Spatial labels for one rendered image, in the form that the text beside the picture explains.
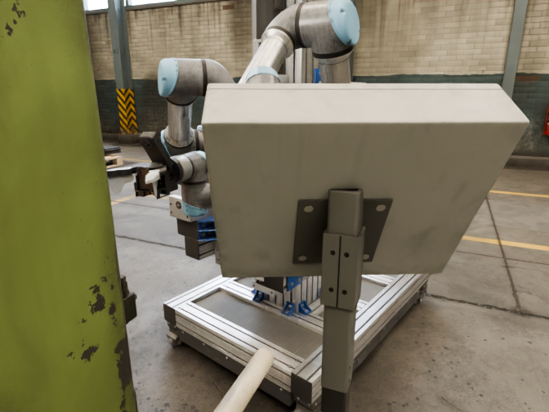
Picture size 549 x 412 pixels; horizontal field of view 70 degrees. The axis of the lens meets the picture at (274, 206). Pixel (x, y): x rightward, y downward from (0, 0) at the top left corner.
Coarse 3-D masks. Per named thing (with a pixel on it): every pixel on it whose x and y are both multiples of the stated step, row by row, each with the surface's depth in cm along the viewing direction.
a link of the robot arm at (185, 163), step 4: (172, 156) 110; (176, 156) 109; (180, 156) 110; (184, 156) 111; (180, 160) 108; (184, 160) 109; (188, 160) 110; (184, 164) 108; (188, 164) 110; (184, 168) 108; (188, 168) 109; (192, 168) 111; (184, 172) 108; (188, 172) 110; (184, 176) 108; (188, 176) 111; (184, 180) 111
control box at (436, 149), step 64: (256, 128) 40; (320, 128) 40; (384, 128) 40; (448, 128) 40; (512, 128) 41; (256, 192) 46; (320, 192) 46; (384, 192) 47; (448, 192) 47; (256, 256) 55; (384, 256) 56; (448, 256) 57
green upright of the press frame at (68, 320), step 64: (0, 0) 22; (64, 0) 26; (0, 64) 22; (64, 64) 26; (0, 128) 23; (64, 128) 27; (0, 192) 23; (64, 192) 27; (0, 256) 23; (64, 256) 28; (0, 320) 24; (64, 320) 28; (0, 384) 24; (64, 384) 29; (128, 384) 35
